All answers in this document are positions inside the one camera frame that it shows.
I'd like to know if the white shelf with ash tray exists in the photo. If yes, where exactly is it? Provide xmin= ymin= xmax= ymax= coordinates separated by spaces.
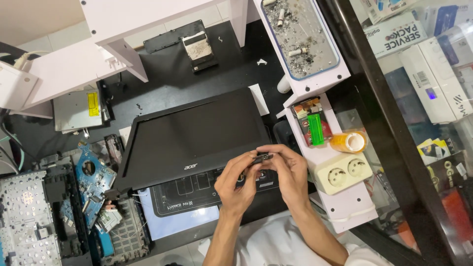
xmin=253 ymin=0 xmax=352 ymax=108

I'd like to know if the pale blue plastic sheet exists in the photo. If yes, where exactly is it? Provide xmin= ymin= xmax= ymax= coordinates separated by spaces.
xmin=138 ymin=188 xmax=221 ymax=241

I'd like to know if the clear tray of ash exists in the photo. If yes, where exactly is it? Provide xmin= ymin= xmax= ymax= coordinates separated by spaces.
xmin=260 ymin=0 xmax=341 ymax=81

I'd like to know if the silver optical drive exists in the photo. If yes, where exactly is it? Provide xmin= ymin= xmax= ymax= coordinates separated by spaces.
xmin=52 ymin=88 xmax=112 ymax=134

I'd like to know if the black laptop screen lid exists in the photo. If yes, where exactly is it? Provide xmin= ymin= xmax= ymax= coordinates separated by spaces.
xmin=112 ymin=87 xmax=273 ymax=193

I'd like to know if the glass display case with boxes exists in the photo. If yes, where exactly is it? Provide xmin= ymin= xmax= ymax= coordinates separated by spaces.
xmin=317 ymin=0 xmax=473 ymax=266

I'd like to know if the cigarette pack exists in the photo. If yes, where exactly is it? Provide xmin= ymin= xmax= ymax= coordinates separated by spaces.
xmin=290 ymin=97 xmax=333 ymax=147

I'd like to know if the black laptop cover strip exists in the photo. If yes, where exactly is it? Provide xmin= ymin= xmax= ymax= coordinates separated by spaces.
xmin=143 ymin=19 xmax=206 ymax=54

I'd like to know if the black phone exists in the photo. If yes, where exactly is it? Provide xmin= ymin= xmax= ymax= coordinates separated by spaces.
xmin=272 ymin=120 xmax=302 ymax=154

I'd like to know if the person's right hand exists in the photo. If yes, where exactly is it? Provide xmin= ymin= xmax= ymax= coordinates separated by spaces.
xmin=256 ymin=144 xmax=311 ymax=219

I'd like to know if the cream double power socket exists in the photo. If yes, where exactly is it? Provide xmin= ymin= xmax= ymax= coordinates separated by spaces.
xmin=313 ymin=152 xmax=374 ymax=196

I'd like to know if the white cylinder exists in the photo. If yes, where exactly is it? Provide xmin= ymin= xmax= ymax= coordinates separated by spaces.
xmin=277 ymin=74 xmax=293 ymax=94

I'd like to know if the white plug cable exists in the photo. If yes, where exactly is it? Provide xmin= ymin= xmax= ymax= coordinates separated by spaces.
xmin=12 ymin=50 xmax=50 ymax=71

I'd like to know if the orange bottle with white cap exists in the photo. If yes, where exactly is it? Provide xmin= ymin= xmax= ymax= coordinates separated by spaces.
xmin=329 ymin=131 xmax=368 ymax=154

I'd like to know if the white card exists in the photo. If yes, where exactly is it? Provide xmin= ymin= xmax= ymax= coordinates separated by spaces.
xmin=248 ymin=83 xmax=270 ymax=116

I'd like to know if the silver keyboard back plate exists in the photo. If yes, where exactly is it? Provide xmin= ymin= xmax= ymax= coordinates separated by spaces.
xmin=0 ymin=170 xmax=62 ymax=266

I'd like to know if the person's white shirt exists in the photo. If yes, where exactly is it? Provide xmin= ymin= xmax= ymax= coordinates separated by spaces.
xmin=197 ymin=210 xmax=394 ymax=266

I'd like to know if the blue laptop motherboard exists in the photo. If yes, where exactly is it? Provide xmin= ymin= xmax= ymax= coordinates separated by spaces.
xmin=75 ymin=140 xmax=118 ymax=230

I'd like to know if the person's left hand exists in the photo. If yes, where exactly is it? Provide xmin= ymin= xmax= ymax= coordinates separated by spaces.
xmin=214 ymin=150 xmax=260 ymax=219

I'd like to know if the laptop base with memory modules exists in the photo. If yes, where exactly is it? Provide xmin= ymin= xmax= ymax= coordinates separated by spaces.
xmin=93 ymin=198 xmax=151 ymax=266

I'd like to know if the green lighter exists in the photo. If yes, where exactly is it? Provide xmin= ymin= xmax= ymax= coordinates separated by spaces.
xmin=307 ymin=113 xmax=325 ymax=146

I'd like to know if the white desk shelf frame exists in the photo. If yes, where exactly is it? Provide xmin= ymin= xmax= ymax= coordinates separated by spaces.
xmin=0 ymin=0 xmax=256 ymax=119

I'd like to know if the black laptop chassis frame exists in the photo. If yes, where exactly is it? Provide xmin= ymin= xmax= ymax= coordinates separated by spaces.
xmin=41 ymin=163 xmax=90 ymax=260

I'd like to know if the black printed repair mat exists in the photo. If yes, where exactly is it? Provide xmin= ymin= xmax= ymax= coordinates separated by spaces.
xmin=149 ymin=167 xmax=280 ymax=218

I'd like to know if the small black laptop hinge part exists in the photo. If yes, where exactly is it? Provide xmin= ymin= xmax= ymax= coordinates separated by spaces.
xmin=252 ymin=152 xmax=274 ymax=165

